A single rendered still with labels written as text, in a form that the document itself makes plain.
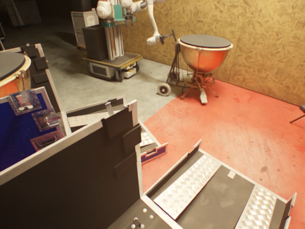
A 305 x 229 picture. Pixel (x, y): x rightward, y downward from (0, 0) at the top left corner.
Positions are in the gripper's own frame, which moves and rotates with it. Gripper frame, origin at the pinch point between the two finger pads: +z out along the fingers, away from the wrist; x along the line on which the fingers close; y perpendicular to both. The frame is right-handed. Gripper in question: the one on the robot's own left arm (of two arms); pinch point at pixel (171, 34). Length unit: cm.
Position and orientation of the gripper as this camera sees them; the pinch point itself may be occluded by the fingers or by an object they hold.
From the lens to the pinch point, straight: 254.7
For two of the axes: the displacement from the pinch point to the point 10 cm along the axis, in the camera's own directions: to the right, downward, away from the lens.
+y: -3.3, -8.2, -4.6
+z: 8.7, -0.8, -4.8
